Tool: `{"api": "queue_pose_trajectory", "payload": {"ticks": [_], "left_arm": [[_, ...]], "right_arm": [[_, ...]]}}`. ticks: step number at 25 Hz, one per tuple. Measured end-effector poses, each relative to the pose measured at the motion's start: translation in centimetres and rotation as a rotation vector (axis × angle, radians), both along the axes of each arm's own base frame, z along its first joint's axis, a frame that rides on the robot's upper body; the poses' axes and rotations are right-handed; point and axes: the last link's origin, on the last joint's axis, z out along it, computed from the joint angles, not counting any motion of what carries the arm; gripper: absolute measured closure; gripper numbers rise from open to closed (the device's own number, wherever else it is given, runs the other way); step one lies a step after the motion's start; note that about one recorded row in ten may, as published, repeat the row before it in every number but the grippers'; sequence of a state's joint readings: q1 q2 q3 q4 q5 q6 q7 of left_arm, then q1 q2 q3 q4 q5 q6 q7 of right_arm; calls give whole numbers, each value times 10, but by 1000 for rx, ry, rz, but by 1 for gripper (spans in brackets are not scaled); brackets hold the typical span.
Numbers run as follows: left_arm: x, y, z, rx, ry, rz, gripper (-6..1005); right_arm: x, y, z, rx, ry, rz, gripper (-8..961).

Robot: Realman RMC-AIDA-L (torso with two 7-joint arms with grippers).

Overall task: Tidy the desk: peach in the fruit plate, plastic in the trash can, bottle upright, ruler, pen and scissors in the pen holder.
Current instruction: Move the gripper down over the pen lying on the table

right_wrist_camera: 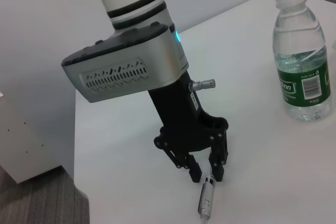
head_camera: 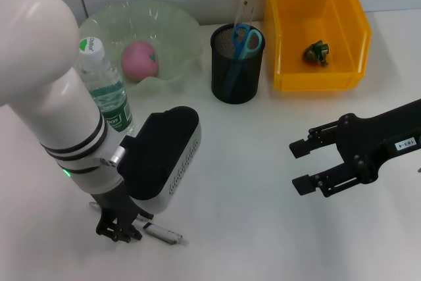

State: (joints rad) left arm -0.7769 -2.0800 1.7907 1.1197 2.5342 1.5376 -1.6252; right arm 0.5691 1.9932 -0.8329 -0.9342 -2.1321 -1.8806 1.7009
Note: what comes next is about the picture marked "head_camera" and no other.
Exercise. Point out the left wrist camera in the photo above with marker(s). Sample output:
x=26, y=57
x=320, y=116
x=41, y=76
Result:
x=158, y=156

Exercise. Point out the green glass fruit plate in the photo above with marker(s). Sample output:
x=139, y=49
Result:
x=177, y=31

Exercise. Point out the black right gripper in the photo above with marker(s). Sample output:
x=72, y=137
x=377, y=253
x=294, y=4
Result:
x=378, y=143

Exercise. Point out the blue scissors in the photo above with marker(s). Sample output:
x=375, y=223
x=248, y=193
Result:
x=241, y=50

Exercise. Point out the yellow plastic bin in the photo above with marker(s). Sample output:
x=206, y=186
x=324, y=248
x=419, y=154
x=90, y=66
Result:
x=312, y=78

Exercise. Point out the green plastic wrapper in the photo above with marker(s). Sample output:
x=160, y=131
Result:
x=315, y=52

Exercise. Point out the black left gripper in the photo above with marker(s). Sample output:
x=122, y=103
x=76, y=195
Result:
x=113, y=203

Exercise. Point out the grey white pen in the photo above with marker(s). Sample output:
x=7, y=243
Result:
x=164, y=234

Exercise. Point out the clear water bottle green label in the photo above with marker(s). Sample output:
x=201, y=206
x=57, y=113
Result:
x=105, y=77

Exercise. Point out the clear plastic ruler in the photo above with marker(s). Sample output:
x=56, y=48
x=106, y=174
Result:
x=244, y=11

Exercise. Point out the pink peach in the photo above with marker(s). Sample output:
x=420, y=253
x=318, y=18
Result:
x=138, y=60

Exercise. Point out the black mesh pen holder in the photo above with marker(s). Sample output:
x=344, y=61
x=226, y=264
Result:
x=246, y=87

